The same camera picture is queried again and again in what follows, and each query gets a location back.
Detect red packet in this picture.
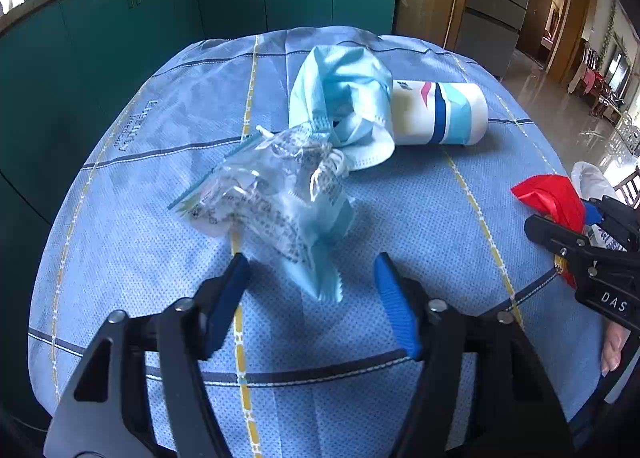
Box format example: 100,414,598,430
511,174,590,290

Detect white trash bag bin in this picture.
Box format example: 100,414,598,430
570,160,632,249

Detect teal kitchen cabinets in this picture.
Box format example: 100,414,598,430
1,0,414,432

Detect person's right hand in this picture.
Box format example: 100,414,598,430
601,322,629,376

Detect light blue tablecloth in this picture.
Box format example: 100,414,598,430
28,27,604,457

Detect striped paper cup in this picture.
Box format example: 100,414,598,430
390,80,488,145

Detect clear plastic wrapper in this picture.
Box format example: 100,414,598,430
168,123,355,302

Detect light blue face mask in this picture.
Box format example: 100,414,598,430
288,46,395,171

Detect grey refrigerator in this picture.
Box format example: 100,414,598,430
454,0,528,79

